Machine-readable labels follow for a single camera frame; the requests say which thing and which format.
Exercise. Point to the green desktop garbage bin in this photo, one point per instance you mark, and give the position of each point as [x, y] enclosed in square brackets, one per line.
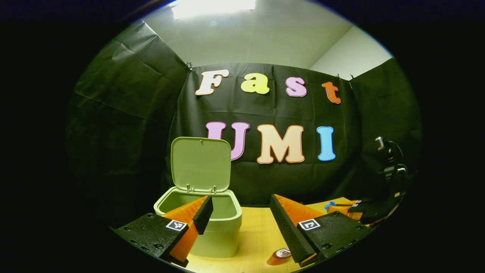
[201, 163]

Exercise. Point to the black backdrop cloth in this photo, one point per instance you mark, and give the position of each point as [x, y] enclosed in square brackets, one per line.
[151, 113]

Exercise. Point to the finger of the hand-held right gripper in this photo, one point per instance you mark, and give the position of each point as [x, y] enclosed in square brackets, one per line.
[344, 212]
[346, 203]

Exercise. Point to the blue paper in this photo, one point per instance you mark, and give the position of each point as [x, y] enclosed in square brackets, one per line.
[329, 206]

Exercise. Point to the wooden desktop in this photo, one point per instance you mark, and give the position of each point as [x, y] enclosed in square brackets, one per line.
[257, 235]

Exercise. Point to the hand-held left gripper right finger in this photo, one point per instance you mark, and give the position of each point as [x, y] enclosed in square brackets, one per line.
[288, 227]

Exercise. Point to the red pop can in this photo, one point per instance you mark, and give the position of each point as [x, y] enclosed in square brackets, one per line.
[278, 257]

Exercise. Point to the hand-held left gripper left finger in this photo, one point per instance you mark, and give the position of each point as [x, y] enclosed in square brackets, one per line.
[203, 216]

